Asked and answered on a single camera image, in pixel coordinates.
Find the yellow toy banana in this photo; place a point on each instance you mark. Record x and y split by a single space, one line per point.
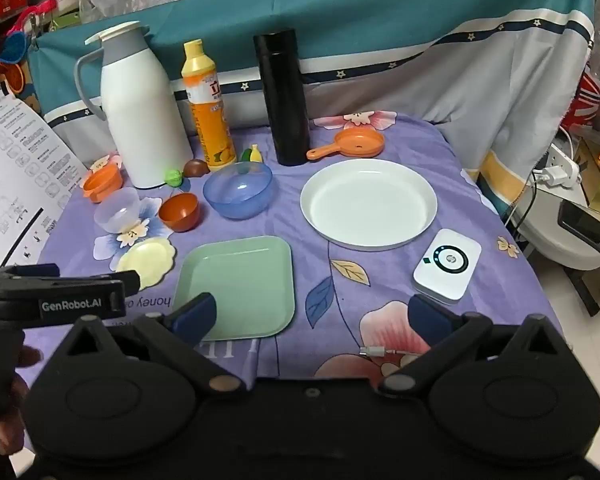
256 154

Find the orange plastic cup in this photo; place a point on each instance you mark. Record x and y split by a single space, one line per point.
16 77

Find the white power bank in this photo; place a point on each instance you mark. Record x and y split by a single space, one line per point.
447 265

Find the orange yellow detergent bottle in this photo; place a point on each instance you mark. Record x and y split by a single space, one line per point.
209 110

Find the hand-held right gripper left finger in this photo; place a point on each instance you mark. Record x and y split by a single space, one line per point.
195 316

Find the white charger plug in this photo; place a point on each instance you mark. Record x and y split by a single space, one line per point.
552 176

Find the white power strip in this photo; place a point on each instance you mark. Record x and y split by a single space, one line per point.
565 157

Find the person's left hand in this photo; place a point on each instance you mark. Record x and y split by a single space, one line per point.
11 427

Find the brown toy chestnut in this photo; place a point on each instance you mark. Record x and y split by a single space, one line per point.
196 167

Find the green square plate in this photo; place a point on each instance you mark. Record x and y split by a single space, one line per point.
240 275

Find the teal star-trimmed cloth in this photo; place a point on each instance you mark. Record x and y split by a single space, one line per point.
380 10

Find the white instruction sheet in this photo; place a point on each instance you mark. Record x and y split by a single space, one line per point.
20 170

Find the small brown bowl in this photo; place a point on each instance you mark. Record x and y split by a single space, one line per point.
179 212

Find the white round stool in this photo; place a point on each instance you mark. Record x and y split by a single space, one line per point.
542 230

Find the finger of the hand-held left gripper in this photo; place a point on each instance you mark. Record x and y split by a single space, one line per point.
130 280
35 270

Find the black thermos flask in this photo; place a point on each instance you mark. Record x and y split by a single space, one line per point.
282 95

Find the yellow cardboard box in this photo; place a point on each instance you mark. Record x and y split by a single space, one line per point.
592 180

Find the pale yellow flower-shaped plate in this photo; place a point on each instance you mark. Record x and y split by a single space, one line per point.
145 260

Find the purple floral tablecloth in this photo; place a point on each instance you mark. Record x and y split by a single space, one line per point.
380 272

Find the white round plate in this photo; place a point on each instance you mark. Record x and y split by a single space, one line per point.
367 205

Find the flag print bag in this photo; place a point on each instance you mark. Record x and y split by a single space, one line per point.
590 97

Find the orange small cup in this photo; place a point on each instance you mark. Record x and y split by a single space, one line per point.
102 182

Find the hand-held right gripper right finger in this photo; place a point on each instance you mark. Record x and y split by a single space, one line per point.
426 316

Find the green toy cucumber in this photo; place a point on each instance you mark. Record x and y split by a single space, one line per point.
245 155

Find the blue translucent bowl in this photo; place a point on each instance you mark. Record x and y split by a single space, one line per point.
237 190

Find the orange toy pan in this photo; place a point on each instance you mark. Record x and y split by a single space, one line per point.
357 142

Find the green toy ball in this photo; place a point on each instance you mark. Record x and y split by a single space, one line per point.
173 176

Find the black tablet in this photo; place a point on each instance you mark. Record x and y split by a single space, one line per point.
587 227

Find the small clear bowl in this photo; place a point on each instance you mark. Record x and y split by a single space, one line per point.
116 212

